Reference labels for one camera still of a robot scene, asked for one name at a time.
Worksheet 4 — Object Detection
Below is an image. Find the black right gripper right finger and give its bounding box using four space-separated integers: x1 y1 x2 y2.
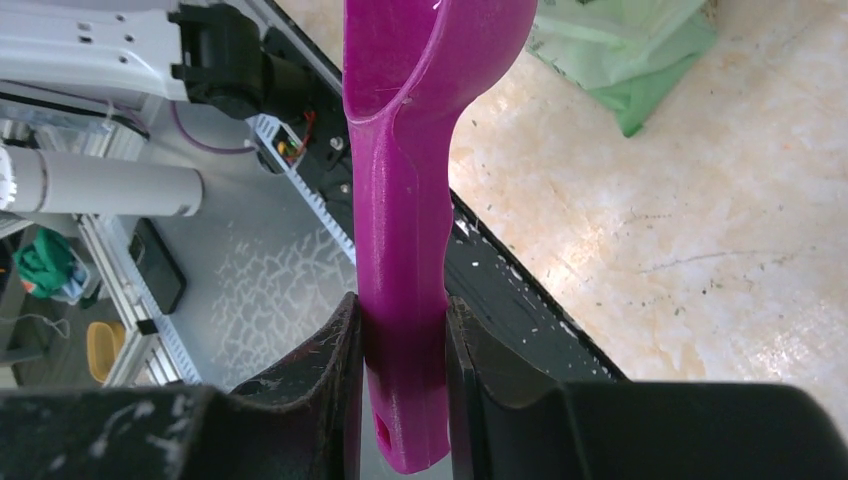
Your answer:
445 297 847 479

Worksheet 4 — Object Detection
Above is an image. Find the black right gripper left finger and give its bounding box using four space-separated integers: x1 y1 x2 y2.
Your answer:
1 293 363 479

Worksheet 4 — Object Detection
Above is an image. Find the purple plastic scoop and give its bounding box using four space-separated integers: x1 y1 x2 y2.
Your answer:
343 0 537 474

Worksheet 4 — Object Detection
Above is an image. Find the green cat litter bag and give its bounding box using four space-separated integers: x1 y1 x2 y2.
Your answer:
526 0 718 138

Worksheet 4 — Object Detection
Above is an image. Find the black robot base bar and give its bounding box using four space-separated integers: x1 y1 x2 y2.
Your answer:
250 1 625 381

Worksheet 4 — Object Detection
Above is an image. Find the green cloth bundle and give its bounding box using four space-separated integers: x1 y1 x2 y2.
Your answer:
12 228 90 305

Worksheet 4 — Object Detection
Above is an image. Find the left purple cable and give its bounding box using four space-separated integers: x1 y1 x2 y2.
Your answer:
168 99 256 157

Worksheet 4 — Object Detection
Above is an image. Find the grey cylinder post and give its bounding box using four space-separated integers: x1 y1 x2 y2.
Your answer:
1 146 204 217

